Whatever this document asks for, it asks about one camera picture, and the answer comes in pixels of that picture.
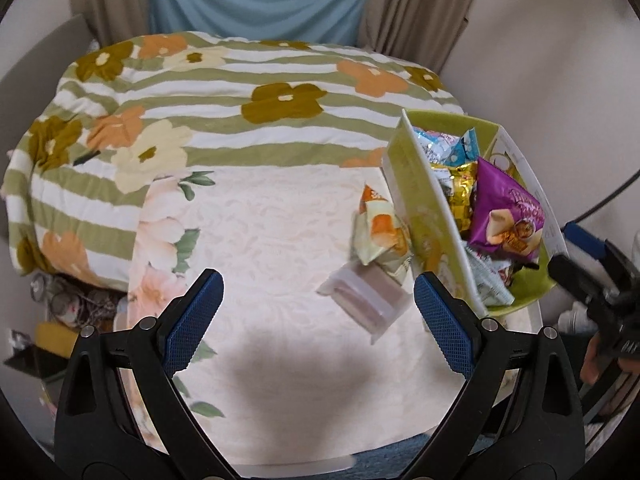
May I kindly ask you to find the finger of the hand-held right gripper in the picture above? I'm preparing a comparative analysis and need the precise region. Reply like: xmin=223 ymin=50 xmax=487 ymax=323
xmin=547 ymin=254 xmax=617 ymax=312
xmin=564 ymin=221 xmax=640 ymax=292

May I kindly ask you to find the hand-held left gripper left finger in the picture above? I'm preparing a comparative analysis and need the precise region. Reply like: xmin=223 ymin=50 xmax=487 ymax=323
xmin=54 ymin=267 xmax=238 ymax=480

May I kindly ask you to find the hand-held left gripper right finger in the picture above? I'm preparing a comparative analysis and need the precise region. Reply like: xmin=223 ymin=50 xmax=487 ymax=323
xmin=400 ymin=271 xmax=587 ymax=480

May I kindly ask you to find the clear plastic packet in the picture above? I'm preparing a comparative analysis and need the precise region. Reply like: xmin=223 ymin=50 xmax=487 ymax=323
xmin=316 ymin=261 xmax=418 ymax=346

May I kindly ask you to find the crinkled clear orange snack packet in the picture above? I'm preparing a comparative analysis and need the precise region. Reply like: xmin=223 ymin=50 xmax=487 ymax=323
xmin=352 ymin=210 xmax=415 ymax=281

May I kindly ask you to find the purple snack packet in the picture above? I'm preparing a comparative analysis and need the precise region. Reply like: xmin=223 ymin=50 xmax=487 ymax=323
xmin=469 ymin=156 xmax=546 ymax=263

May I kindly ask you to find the gold foil snack packet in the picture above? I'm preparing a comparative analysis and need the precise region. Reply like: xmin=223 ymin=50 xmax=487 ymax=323
xmin=432 ymin=159 xmax=479 ymax=241

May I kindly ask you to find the yellow-green cardboard box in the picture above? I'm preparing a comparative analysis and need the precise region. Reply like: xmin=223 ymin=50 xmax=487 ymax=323
xmin=382 ymin=108 xmax=568 ymax=318

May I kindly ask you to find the blue white snack packet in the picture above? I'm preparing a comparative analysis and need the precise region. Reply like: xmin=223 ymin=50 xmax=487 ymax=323
xmin=414 ymin=126 xmax=454 ymax=162
xmin=447 ymin=127 xmax=482 ymax=167

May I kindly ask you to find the person's right hand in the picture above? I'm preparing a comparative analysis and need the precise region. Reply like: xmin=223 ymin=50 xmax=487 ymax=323
xmin=580 ymin=335 xmax=608 ymax=386

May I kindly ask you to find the cream floral bed sheet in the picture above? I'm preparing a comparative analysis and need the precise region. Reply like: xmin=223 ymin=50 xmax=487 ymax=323
xmin=125 ymin=162 xmax=543 ymax=468

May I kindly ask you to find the clutter of glass jars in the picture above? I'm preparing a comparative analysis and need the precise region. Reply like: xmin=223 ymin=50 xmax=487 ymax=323
xmin=27 ymin=272 xmax=128 ymax=331

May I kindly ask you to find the yellow stool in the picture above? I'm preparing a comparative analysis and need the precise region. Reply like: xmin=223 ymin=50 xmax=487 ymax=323
xmin=32 ymin=321 xmax=78 ymax=358

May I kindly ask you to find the black flat panel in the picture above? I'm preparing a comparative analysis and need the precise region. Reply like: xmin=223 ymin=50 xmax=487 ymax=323
xmin=0 ymin=329 xmax=47 ymax=383

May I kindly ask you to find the green striped floral quilt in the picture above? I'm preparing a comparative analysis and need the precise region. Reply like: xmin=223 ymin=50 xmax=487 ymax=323
xmin=0 ymin=31 xmax=463 ymax=293

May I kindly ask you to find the beige curtain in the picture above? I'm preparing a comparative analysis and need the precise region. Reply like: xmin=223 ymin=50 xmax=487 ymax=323
xmin=357 ymin=0 xmax=488 ymax=76
xmin=67 ymin=0 xmax=161 ymax=46

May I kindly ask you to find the light blue curtain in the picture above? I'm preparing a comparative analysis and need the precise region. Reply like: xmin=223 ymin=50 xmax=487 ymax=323
xmin=148 ymin=0 xmax=381 ymax=46

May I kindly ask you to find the black cable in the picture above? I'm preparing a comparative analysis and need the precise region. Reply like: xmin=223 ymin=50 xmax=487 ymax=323
xmin=562 ymin=167 xmax=640 ymax=233

